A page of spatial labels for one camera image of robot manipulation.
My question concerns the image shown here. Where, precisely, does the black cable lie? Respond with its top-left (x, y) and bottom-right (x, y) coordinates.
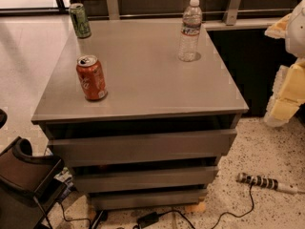
top-left (56, 183), bottom-right (255, 229)

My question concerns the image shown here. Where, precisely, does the bottom cabinet drawer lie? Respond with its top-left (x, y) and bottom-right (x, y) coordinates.
top-left (91, 189), bottom-right (207, 210)

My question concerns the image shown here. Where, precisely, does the cabinet drawer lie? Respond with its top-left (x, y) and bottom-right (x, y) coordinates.
top-left (91, 189), bottom-right (207, 210)
top-left (50, 129), bottom-right (236, 167)
top-left (73, 166), bottom-right (218, 193)

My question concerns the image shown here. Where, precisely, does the right metal bracket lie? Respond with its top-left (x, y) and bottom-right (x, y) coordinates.
top-left (223, 0), bottom-right (241, 26)

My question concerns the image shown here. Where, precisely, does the green soda can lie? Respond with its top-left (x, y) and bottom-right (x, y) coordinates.
top-left (69, 3), bottom-right (92, 38)

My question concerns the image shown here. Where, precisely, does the clear plastic water bottle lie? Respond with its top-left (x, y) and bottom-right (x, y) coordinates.
top-left (178, 0), bottom-right (202, 62)

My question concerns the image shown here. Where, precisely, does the striped black white wand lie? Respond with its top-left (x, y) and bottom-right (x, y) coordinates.
top-left (236, 173), bottom-right (305, 195)

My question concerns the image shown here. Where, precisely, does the left metal bracket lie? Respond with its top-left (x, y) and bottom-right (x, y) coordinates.
top-left (106, 0), bottom-right (120, 20)

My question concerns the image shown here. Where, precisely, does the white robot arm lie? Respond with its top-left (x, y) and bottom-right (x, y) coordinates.
top-left (264, 0), bottom-right (305, 127)

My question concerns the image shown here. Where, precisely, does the metal bracket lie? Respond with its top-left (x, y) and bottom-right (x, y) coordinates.
top-left (106, 0), bottom-right (120, 20)
top-left (223, 0), bottom-right (241, 26)

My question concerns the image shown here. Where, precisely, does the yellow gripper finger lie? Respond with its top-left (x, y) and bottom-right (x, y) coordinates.
top-left (263, 58), bottom-right (305, 127)
top-left (264, 13), bottom-right (291, 39)

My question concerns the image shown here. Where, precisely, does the red coke can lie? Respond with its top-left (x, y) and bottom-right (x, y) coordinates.
top-left (76, 55), bottom-right (108, 101)

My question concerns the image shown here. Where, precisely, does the middle cabinet drawer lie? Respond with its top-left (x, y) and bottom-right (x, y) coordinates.
top-left (73, 166), bottom-right (218, 193)

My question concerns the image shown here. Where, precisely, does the black power adapter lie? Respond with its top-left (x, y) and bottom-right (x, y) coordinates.
top-left (137, 212), bottom-right (159, 229)

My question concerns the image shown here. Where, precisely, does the grey drawer cabinet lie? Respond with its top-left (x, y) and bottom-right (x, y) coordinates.
top-left (32, 20), bottom-right (247, 199)

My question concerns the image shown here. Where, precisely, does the top cabinet drawer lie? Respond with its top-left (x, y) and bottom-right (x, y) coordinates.
top-left (50, 129), bottom-right (236, 167)

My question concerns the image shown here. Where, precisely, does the black office chair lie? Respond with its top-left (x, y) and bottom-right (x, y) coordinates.
top-left (0, 108), bottom-right (66, 229)

